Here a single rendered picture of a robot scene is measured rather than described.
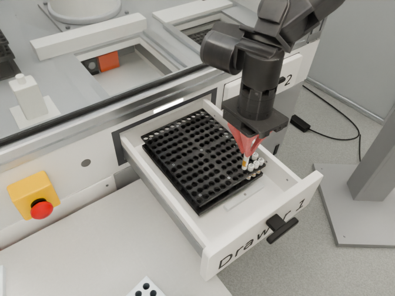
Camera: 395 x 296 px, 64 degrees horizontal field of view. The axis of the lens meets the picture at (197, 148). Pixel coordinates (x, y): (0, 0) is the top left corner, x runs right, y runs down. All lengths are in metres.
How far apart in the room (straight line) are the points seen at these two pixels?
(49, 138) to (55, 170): 0.09
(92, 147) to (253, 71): 0.38
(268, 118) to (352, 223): 1.32
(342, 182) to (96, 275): 1.49
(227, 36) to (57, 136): 0.36
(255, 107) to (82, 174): 0.42
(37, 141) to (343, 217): 1.49
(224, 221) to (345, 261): 1.11
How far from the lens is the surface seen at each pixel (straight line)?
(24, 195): 0.66
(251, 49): 0.48
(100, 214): 0.77
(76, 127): 0.65
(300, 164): 1.96
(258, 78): 0.47
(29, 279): 0.75
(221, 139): 0.71
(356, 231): 1.77
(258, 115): 0.51
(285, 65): 0.96
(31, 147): 0.64
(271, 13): 0.46
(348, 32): 2.38
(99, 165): 0.74
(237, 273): 1.53
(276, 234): 0.58
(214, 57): 0.50
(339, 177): 1.94
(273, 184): 0.74
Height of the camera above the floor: 1.41
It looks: 47 degrees down
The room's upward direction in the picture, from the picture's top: 4 degrees clockwise
